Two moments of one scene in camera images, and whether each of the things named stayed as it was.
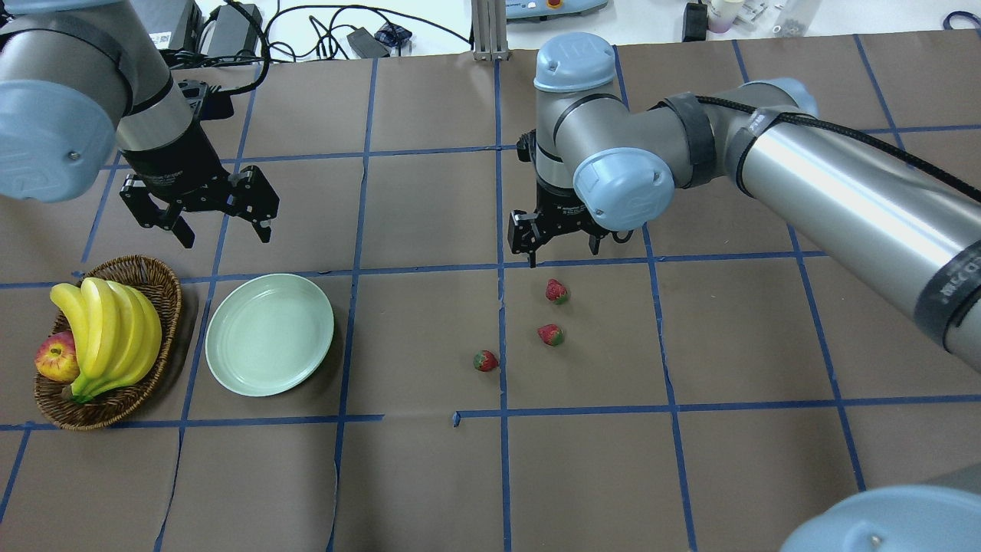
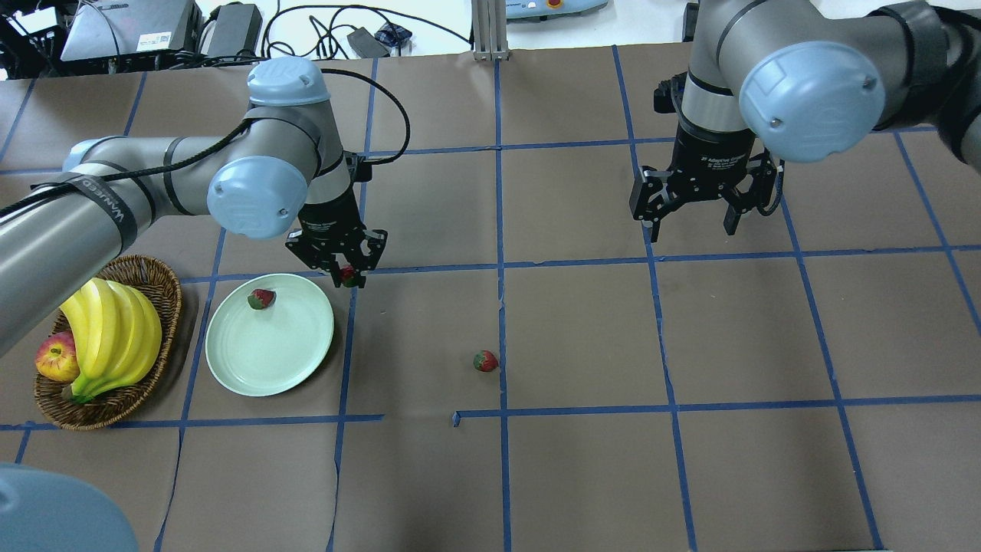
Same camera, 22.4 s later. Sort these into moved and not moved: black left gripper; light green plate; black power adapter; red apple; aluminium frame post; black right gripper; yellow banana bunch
Moved: black left gripper; black right gripper
Not moved: black power adapter; red apple; aluminium frame post; light green plate; yellow banana bunch
